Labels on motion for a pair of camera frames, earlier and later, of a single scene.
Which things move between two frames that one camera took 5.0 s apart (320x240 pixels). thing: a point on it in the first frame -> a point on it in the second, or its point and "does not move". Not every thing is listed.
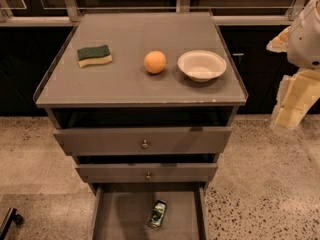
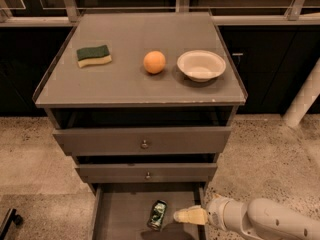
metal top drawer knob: [144, 144] does not move
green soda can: [158, 214] does not move
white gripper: [305, 40] -> [216, 211]
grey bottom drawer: [121, 211] does not move
